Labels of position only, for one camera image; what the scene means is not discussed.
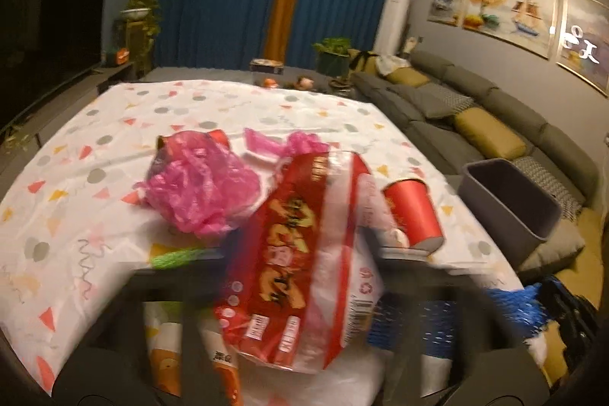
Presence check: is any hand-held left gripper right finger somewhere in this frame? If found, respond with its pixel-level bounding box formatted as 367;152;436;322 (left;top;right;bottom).
368;244;553;406

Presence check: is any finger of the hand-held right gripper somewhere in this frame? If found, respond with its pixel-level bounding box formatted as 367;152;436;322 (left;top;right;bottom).
490;281;558;343

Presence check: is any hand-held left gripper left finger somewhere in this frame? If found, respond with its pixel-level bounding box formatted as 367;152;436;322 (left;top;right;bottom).
52;249;234;406

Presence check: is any large pink plastic bag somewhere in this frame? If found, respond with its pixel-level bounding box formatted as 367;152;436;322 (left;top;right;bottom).
134;129;261;238

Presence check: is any grey trash bin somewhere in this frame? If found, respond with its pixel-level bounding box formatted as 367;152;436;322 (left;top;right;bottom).
461;159;565;244

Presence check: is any red snack packet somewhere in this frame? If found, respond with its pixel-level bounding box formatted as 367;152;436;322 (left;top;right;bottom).
213;150;387;374

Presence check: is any green plastic wrapper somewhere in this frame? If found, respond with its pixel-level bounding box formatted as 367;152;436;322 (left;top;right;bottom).
149;246;216;270

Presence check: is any grey seat cushion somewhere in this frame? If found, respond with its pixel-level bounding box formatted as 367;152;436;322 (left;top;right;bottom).
518;220;587;274

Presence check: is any white orange printed packet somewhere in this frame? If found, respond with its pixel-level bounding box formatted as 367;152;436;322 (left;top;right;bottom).
142;300;244;406

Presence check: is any white plastic bag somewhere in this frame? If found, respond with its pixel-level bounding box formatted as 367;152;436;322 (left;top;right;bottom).
238;337;387;406

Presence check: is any yellow seat cushion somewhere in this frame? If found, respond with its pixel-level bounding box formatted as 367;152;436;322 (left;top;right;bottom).
542;207;607;381

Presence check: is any red paper cup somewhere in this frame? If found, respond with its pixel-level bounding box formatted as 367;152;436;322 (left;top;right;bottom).
383;178;446;255

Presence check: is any black white patterned cushion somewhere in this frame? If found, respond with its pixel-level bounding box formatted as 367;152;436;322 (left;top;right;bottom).
513;155;585;219
443;93;475;113

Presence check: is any white printed tablecloth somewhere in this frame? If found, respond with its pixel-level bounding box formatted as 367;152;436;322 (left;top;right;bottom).
0;79;530;406

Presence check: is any large yellow cushion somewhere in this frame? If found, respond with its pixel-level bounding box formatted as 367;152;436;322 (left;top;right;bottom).
453;107;527;160

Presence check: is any small pink plastic bag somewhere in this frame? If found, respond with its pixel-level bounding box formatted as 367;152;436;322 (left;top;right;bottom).
242;127;330;162

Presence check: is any grey sofa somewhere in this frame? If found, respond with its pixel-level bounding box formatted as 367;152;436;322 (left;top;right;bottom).
349;48;609;293

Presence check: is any dark coffee table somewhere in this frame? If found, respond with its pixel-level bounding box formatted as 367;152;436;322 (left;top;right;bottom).
142;65;363;103

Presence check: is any dark television cabinet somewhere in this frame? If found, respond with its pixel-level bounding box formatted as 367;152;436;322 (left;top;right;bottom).
0;62;137;178

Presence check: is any flat printed box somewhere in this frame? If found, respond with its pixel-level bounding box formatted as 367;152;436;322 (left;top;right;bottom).
249;58;285;75

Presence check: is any orange lantern ornament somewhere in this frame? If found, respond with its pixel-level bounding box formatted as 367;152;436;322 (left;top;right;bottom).
105;46;131;67

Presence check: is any small yellow cushion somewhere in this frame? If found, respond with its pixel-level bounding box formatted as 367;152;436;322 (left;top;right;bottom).
385;67;431;89

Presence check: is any white cloth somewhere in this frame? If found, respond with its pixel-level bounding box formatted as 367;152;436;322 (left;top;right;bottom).
378;53;411;77

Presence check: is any black yellow bag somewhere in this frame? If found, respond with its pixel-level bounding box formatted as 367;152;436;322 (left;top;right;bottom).
349;49;382;75

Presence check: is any trailing plant in white bowl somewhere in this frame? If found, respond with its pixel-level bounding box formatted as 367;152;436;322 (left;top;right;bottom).
118;0;163;41

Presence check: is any black television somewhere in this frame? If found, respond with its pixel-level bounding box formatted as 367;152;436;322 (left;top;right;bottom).
0;0;110;132

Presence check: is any potted green plant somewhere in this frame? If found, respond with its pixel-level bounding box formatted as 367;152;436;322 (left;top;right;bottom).
312;37;354;77

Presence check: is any tree and sailboat painting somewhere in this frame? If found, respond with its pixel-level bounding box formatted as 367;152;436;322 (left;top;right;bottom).
462;0;559;61

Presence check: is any white floor air conditioner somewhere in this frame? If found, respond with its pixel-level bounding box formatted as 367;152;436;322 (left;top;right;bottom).
372;0;411;56

